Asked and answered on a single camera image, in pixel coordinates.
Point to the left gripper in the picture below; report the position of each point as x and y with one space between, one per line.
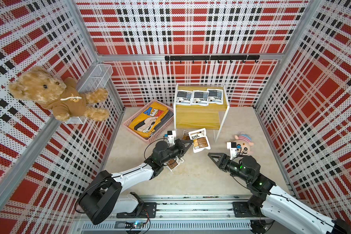
181 147

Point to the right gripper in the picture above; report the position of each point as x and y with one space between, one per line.
223 161

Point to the brown coffee bag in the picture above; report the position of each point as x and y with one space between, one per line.
172 164
200 140
185 135

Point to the grey coffee bag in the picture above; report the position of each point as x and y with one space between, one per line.
215 96
183 97
200 98

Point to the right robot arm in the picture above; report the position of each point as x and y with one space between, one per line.
273 202

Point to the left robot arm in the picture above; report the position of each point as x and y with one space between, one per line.
104 197

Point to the yellow two-tier shelf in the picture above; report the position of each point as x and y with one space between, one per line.
192 117

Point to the plush doll head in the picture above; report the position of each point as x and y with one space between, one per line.
244 144

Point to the pink plastic basket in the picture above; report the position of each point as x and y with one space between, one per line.
157 133

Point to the yellow printed cloth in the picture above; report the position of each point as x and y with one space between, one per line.
150 119

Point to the small circuit board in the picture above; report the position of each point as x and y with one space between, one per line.
134 225

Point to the brown teddy bear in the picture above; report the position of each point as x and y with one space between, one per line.
59 96

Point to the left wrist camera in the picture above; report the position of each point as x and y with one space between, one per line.
170 136

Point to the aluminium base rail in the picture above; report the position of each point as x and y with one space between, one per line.
179 213

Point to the black wall hook rail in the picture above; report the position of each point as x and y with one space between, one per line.
213 58

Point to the white wire basket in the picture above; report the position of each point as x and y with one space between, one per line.
97 76

